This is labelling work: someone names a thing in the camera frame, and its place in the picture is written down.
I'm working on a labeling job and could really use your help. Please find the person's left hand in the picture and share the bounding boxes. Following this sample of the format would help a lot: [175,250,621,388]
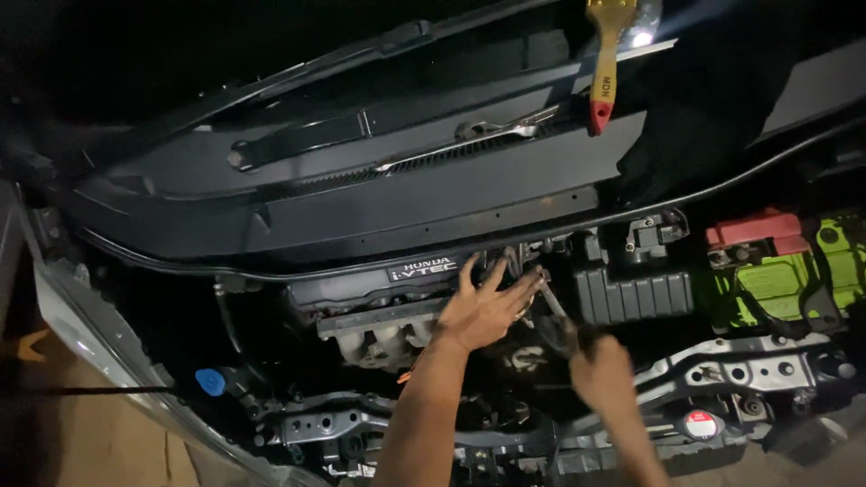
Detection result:
[435,253,546,353]

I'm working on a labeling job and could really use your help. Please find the person's right hand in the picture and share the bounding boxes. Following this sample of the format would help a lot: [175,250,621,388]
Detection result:
[570,334,634,415]

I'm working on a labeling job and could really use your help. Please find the black-handled pliers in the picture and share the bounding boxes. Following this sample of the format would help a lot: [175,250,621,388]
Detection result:
[538,274,603,359]

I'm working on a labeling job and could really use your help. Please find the black air filter box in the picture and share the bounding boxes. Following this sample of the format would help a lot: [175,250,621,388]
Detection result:
[574,264,696,327]

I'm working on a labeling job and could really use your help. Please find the grey intake manifold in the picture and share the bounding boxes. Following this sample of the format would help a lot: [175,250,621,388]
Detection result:
[317,298,451,372]

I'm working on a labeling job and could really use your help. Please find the black engine cover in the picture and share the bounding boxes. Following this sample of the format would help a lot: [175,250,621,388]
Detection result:
[287,253,488,315]

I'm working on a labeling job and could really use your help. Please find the red-labelled radiator cap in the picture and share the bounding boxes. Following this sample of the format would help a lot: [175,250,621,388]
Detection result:
[682,409,723,442]

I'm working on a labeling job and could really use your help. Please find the grey metal radiator support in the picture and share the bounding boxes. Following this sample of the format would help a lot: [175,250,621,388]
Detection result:
[636,331,860,420]

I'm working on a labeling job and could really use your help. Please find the chrome combination wrench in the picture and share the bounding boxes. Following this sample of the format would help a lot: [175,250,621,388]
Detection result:
[374,105,561,173]

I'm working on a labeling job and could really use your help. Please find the black plastic cowl panel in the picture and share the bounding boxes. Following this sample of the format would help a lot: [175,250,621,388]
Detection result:
[64,37,677,261]

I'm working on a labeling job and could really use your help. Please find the green car battery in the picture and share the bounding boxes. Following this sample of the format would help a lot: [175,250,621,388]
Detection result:
[697,213,866,329]

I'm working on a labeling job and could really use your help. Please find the red battery terminal cover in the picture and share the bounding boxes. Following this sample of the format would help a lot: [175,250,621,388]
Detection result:
[705,208,811,257]

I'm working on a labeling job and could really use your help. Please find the blue washer fluid cap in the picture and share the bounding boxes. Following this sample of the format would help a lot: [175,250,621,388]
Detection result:
[195,368,227,398]

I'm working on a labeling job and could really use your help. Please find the yellow paintbrush with red tip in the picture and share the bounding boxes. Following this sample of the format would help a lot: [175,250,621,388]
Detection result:
[585,0,639,137]

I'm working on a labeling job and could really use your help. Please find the bright work light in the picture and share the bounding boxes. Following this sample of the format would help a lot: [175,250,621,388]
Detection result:
[628,0,667,51]

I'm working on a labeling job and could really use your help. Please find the black hood prop rod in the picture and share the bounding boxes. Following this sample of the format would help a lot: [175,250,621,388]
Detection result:
[27,386,173,396]

